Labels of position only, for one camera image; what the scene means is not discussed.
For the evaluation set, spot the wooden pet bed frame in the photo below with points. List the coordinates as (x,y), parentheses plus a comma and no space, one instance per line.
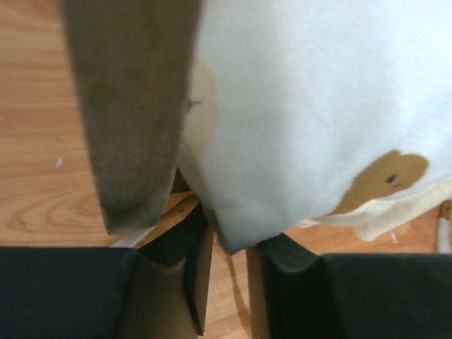
(131,63)

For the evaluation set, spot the large bear print cushion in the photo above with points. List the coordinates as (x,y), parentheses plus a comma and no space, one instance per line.
(319,112)

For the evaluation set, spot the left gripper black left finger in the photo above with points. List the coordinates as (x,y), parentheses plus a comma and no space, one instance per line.
(157,291)

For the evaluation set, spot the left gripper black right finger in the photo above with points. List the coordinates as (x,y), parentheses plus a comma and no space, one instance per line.
(296,294)

